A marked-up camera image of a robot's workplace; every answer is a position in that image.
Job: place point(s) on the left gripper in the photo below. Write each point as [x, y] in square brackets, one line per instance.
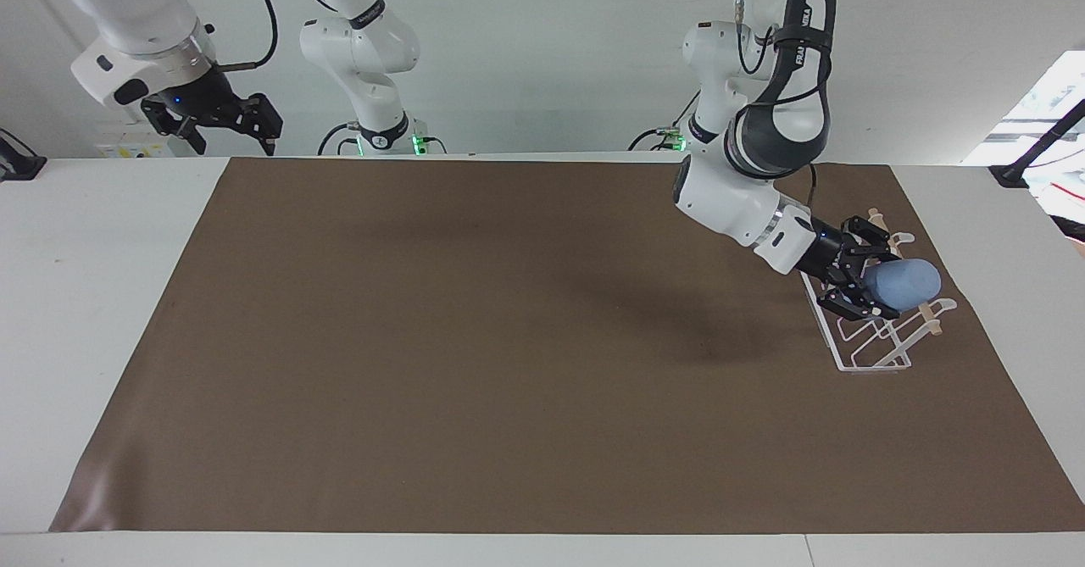
[824, 252]

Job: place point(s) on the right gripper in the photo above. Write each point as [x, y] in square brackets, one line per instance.
[203, 97]

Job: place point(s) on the blue cup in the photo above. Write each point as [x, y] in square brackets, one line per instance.
[909, 283]

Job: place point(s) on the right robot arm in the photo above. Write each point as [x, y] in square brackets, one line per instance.
[136, 16]

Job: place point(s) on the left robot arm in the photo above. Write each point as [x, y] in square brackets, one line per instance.
[729, 198]

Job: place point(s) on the black stand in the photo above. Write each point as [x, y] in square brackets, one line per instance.
[19, 163]
[1030, 153]

